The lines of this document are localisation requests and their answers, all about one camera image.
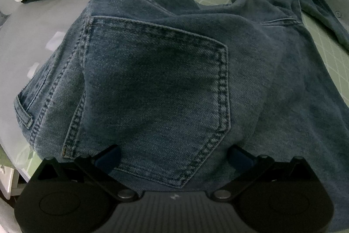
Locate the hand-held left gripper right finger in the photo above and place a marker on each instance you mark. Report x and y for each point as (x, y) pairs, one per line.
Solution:
(241, 158)

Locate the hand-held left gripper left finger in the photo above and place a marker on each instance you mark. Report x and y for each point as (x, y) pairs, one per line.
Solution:
(108, 159)

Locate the blue denim jeans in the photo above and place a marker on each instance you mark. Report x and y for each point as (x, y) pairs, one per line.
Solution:
(174, 80)

